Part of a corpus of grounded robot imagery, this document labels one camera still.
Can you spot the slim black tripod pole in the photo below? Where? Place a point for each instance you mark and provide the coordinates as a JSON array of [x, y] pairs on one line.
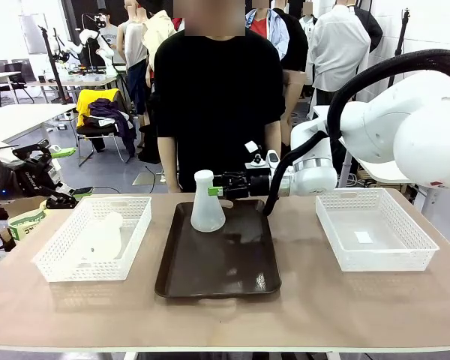
[[402, 33]]

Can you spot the whiteboard on wall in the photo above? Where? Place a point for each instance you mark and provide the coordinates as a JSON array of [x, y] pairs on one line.
[[33, 33]]

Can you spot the mannequin with white tank top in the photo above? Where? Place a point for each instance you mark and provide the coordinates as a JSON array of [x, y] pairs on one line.
[[133, 56]]

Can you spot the black hanging jacket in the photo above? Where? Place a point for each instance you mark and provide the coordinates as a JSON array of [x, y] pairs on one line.
[[371, 26]]

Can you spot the white paper label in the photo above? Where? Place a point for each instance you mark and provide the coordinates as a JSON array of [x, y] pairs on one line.
[[363, 237]]

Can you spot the person in blue jacket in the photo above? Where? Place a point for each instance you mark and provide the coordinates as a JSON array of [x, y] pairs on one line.
[[266, 26]]

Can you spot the mannequin with cream shirt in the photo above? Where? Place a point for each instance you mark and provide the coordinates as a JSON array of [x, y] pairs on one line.
[[159, 30]]

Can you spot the person with headset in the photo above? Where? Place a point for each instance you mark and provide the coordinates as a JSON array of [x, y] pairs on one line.
[[107, 33]]

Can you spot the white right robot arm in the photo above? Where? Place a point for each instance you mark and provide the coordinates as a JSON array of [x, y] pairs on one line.
[[397, 131]]

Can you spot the person in black t-shirt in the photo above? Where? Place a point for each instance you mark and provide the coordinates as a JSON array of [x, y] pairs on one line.
[[217, 105]]

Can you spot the yellow garment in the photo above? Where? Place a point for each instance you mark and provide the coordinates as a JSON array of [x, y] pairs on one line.
[[84, 103]]

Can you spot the white translucent conical flask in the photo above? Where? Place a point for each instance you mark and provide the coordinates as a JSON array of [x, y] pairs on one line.
[[206, 215], [105, 236]]

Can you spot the black metal-frame chair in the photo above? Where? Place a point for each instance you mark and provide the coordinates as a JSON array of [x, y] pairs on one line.
[[97, 142]]

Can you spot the dark brown plastic tray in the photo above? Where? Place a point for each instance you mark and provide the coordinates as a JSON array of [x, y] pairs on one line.
[[217, 262]]

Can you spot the right wrist camera unit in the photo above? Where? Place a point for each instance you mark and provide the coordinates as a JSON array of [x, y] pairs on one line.
[[261, 159]]

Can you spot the purple garment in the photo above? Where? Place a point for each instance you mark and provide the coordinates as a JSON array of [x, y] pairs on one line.
[[114, 116]]

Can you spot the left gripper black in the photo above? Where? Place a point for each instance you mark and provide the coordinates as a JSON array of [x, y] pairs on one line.
[[32, 177]]

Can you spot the person's right forearm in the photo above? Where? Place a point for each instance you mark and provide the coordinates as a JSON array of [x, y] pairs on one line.
[[168, 165]]

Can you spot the white side table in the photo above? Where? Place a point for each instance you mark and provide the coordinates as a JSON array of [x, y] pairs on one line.
[[18, 120]]

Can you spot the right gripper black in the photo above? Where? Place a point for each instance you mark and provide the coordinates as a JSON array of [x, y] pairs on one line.
[[258, 185]]

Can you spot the person's left forearm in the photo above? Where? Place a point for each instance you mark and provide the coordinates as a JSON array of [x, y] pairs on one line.
[[273, 137]]

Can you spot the black tripod stand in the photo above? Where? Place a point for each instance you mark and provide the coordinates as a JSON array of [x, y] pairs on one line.
[[54, 67]]

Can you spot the white perforated basket with label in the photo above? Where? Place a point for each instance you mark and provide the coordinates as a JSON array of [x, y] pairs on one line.
[[378, 263]]

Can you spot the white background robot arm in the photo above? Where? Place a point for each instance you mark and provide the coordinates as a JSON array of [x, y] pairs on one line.
[[93, 41]]

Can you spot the black office chair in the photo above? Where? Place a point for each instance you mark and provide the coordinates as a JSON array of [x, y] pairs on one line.
[[13, 80]]

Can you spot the mannequin with white shirt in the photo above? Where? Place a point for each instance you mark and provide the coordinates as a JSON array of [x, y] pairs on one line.
[[337, 45]]

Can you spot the white perforated plastic basket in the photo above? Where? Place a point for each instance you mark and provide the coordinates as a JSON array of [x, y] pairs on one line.
[[60, 270]]

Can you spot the brown tape roll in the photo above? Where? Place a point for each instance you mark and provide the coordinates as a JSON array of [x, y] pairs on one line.
[[3, 239]]

